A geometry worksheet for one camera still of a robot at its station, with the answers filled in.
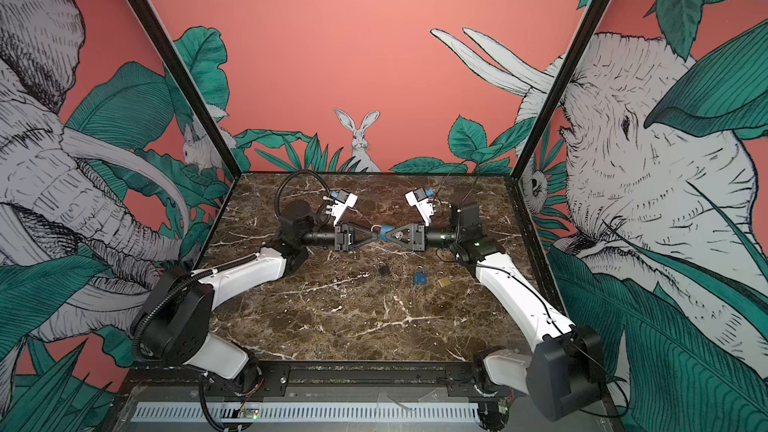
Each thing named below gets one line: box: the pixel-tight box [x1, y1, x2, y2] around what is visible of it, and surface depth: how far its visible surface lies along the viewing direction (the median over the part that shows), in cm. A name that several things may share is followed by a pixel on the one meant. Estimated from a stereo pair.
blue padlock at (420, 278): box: [414, 272, 427, 285], surface depth 94 cm
